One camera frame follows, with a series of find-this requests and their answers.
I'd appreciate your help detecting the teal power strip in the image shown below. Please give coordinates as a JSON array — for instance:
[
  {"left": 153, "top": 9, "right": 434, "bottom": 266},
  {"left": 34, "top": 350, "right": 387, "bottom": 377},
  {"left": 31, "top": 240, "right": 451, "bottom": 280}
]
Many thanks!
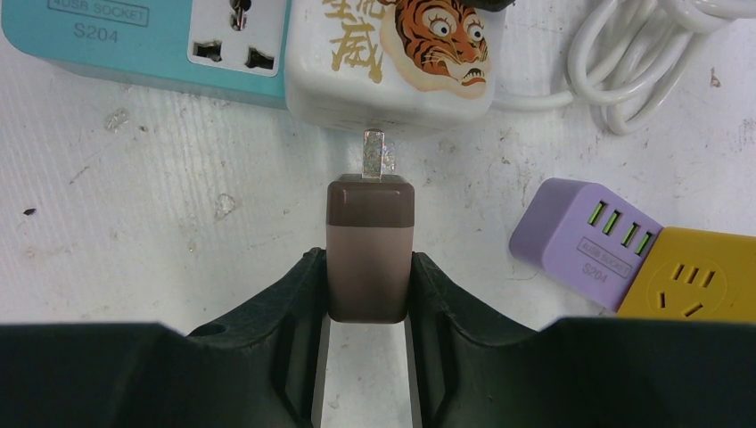
[{"left": 1, "top": 0, "right": 290, "bottom": 109}]

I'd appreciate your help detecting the yellow cube socket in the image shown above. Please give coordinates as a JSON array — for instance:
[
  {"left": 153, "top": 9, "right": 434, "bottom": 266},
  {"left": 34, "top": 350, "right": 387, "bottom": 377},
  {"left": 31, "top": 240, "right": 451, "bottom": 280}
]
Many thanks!
[{"left": 617, "top": 226, "right": 755, "bottom": 324}]

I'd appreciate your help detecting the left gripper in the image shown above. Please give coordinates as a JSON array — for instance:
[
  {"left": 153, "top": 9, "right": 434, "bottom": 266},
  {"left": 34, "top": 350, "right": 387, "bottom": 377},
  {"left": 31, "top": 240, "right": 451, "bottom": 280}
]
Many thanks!
[{"left": 461, "top": 0, "right": 516, "bottom": 12}]

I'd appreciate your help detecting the brown wall charger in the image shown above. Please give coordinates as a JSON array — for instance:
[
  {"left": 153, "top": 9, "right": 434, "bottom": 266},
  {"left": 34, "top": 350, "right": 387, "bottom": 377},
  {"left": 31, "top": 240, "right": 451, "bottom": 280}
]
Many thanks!
[{"left": 326, "top": 128, "right": 415, "bottom": 324}]

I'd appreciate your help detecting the purple power strip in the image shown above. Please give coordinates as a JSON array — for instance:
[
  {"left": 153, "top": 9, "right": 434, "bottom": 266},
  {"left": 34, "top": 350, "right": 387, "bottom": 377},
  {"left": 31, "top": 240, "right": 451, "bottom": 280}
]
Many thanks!
[{"left": 509, "top": 177, "right": 663, "bottom": 312}]

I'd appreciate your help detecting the white cube socket adapter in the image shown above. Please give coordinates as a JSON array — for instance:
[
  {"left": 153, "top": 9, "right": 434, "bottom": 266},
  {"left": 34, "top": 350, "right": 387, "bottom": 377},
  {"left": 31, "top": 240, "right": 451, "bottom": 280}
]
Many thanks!
[{"left": 284, "top": 0, "right": 508, "bottom": 135}]

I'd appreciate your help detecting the white coiled cable left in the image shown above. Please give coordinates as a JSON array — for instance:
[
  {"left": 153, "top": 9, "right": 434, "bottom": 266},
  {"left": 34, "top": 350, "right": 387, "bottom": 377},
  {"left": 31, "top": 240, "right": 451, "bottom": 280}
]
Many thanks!
[{"left": 489, "top": 0, "right": 756, "bottom": 137}]

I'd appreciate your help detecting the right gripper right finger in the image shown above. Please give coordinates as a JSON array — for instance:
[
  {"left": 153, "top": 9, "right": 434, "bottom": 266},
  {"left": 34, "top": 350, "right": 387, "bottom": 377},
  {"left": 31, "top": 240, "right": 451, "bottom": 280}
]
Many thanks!
[{"left": 406, "top": 253, "right": 755, "bottom": 427}]

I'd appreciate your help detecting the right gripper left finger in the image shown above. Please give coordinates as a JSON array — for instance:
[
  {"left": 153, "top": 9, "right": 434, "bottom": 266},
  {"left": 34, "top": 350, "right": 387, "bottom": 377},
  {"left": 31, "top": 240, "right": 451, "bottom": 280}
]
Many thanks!
[{"left": 1, "top": 248, "right": 329, "bottom": 427}]

